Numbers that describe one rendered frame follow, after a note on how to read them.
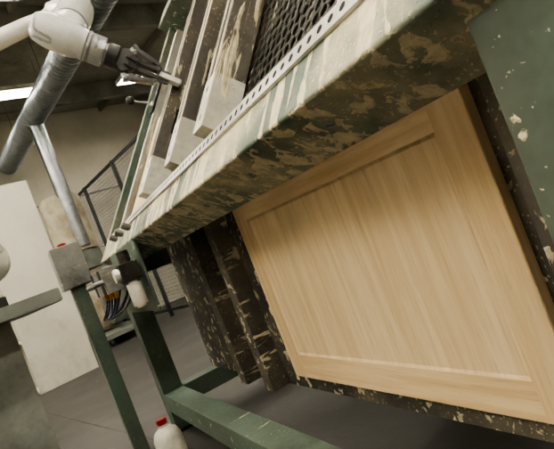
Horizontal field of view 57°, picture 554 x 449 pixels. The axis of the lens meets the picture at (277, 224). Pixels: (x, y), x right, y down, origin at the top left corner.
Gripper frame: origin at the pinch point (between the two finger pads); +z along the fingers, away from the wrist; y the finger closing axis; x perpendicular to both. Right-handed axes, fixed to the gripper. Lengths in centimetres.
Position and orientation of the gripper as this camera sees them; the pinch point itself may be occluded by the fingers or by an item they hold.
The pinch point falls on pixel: (169, 79)
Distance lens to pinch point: 172.4
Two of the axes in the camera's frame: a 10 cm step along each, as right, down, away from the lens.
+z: 8.8, 2.8, 3.8
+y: 1.9, -9.4, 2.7
